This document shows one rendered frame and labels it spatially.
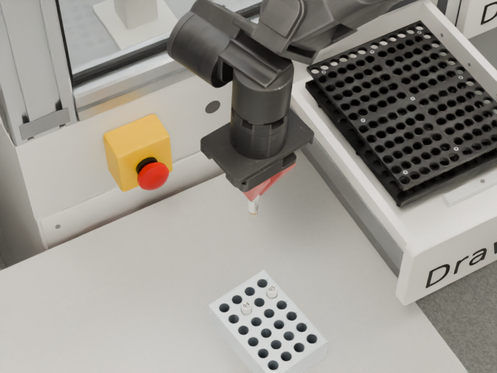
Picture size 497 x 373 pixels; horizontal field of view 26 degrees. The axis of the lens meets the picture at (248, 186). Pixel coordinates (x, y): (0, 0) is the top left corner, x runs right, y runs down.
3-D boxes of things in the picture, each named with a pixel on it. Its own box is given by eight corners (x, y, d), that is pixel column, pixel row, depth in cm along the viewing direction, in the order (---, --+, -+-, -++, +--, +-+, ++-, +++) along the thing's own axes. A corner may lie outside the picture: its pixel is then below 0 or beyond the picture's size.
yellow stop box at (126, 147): (176, 175, 135) (173, 138, 129) (124, 198, 133) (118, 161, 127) (158, 148, 137) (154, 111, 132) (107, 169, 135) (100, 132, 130)
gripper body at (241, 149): (197, 151, 110) (198, 103, 104) (275, 106, 114) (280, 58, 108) (236, 193, 107) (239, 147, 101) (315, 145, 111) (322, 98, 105)
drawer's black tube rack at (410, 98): (513, 164, 136) (523, 132, 131) (398, 219, 131) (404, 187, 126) (414, 53, 148) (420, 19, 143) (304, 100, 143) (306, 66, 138)
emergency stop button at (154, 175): (172, 185, 132) (170, 165, 129) (143, 198, 131) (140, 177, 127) (161, 169, 133) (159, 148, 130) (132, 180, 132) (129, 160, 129)
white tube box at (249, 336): (326, 357, 128) (328, 340, 125) (271, 395, 125) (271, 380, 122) (263, 286, 134) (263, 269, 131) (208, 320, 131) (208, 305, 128)
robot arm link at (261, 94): (268, 93, 97) (307, 59, 100) (211, 55, 100) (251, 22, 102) (263, 140, 103) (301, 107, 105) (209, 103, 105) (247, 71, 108)
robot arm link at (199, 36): (308, 1, 95) (341, 15, 103) (210, -61, 99) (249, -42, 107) (240, 116, 98) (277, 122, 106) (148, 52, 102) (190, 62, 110)
